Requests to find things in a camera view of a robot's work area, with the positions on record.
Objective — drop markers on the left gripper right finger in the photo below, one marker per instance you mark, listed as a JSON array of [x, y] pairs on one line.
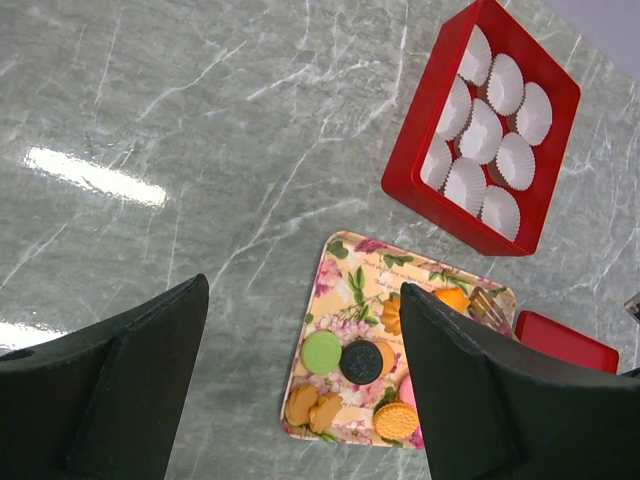
[[492, 408]]

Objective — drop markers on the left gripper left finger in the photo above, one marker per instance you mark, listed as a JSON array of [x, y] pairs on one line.
[[103, 402]]

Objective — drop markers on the pink sandwich cookie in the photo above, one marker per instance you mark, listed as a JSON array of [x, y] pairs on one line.
[[406, 392]]

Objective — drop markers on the tan round biscuit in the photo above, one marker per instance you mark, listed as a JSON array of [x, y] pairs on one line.
[[395, 421]]

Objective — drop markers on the metal tongs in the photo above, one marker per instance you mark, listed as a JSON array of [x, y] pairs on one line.
[[484, 310]]

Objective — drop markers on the orange fish-shaped cookie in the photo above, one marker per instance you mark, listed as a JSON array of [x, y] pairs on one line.
[[455, 298]]

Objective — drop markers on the black sandwich cookie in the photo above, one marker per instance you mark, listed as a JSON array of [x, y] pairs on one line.
[[361, 362]]

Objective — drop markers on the red box lid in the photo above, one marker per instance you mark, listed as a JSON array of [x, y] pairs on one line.
[[557, 340]]

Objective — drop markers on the orange round cookie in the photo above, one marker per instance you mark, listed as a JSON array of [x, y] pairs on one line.
[[388, 357]]

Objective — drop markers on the orange flower cookie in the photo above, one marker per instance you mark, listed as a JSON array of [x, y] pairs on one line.
[[390, 317]]

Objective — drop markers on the floral serving tray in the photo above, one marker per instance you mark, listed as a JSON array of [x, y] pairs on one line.
[[355, 275]]

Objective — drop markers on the green macaron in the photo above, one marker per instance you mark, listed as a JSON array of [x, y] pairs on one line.
[[321, 352]]

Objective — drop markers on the white paper cup nine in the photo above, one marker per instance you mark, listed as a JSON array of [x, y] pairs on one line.
[[501, 212]]

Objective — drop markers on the white paper cup eight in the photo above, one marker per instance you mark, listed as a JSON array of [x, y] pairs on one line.
[[466, 185]]

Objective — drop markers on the red cookie box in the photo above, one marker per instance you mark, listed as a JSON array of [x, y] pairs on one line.
[[401, 179]]

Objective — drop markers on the white paper cup six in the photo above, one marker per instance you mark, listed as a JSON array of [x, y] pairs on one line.
[[515, 162]]

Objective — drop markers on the white paper cup seven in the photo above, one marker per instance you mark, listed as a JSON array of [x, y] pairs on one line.
[[437, 163]]

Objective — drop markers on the white paper cup five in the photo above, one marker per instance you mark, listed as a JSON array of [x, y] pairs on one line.
[[481, 139]]

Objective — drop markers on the white paper cup three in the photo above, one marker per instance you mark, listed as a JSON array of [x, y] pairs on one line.
[[534, 117]]

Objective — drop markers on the white paper cup four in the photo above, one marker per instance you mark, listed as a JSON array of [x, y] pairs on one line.
[[456, 110]]

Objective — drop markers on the white paper cup two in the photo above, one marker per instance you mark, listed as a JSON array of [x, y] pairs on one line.
[[505, 87]]

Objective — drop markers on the white paper cup one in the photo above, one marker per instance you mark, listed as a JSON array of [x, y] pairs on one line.
[[476, 61]]

